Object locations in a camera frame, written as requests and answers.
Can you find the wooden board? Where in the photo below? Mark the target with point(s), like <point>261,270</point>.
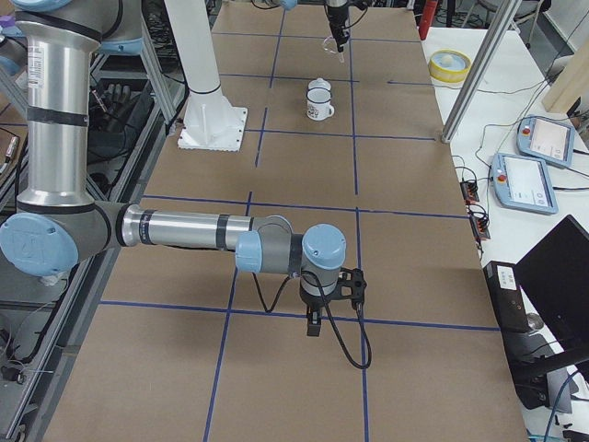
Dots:
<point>571,84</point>

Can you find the aluminium frame post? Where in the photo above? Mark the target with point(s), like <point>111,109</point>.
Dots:
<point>489,46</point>

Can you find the white enamel mug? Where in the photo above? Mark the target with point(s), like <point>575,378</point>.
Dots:
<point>318,104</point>

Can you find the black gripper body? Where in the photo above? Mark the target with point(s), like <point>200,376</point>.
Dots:
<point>336,17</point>
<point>312,304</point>

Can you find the brown paper table cover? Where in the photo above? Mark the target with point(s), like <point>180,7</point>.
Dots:
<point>184,348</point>

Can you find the yellow rimmed bowl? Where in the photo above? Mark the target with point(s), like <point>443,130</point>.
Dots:
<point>449,66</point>

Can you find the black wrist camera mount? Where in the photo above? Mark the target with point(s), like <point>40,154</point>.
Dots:
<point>351,286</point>

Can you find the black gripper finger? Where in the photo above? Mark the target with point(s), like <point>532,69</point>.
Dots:
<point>344,39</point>
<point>337,38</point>

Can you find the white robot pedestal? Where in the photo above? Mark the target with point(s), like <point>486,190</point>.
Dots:
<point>210,121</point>

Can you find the black box with label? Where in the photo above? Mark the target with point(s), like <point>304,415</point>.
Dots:
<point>508,305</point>

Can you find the near teach pendant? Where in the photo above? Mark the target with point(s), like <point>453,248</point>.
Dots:
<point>523,183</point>

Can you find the far teach pendant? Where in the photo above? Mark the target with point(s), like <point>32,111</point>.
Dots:
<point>547,139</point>

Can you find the teach pendant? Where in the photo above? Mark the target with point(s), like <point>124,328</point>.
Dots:
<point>523,183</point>
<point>547,139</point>

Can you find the white mug lid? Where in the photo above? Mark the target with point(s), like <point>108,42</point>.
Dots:
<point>319,83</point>

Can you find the red cylinder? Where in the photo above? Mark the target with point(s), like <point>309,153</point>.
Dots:
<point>428,13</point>

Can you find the black monitor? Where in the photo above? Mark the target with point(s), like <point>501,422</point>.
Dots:
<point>554,276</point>

